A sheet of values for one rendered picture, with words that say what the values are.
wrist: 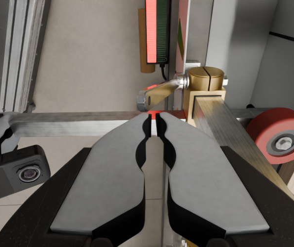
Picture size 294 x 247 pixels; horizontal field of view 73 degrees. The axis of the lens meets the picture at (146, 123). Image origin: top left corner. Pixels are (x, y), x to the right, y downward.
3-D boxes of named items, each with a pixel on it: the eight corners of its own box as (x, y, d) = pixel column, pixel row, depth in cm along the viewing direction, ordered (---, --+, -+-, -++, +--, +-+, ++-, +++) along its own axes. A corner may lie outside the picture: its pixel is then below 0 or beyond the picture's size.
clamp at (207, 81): (179, 137, 37) (183, 155, 33) (185, 66, 30) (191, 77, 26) (209, 136, 37) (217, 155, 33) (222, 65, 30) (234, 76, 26)
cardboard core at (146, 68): (140, 73, 106) (137, 9, 91) (140, 68, 113) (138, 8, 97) (155, 73, 106) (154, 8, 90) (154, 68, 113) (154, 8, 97)
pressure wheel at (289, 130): (224, 125, 39) (249, 167, 29) (232, 86, 35) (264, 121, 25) (265, 124, 39) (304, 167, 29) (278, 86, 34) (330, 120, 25)
